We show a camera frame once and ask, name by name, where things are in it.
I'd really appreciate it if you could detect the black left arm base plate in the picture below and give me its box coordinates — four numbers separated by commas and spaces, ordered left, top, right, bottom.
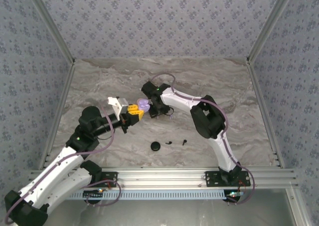
99, 170, 119, 188

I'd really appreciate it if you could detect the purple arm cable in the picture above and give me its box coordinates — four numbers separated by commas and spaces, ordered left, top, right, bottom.
149, 73, 256, 206
4, 104, 122, 224

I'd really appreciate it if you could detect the aluminium corner post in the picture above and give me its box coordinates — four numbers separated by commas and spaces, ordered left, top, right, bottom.
246, 0, 298, 62
23, 0, 76, 64

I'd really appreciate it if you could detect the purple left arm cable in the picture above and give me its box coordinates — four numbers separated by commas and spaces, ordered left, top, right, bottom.
4, 104, 122, 224

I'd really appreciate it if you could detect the small controller board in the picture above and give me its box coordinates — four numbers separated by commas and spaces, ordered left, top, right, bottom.
225, 190, 244, 204
83, 189, 105, 204

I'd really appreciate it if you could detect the aluminium side rail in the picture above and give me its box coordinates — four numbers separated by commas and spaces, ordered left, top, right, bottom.
246, 58, 285, 169
38, 58, 76, 171

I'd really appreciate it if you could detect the pastel earbud charging case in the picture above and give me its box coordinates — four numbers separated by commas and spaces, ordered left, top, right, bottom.
137, 98, 152, 112

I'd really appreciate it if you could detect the white slotted cable duct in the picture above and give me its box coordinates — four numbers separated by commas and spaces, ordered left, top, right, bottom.
67, 189, 226, 201

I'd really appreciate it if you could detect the long aluminium base rail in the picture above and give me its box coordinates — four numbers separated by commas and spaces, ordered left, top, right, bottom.
27, 167, 299, 190

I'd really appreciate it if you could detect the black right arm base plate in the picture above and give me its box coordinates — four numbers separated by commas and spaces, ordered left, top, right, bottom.
204, 170, 251, 188

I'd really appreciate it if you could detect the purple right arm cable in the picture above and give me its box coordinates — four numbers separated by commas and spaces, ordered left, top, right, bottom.
149, 73, 256, 206

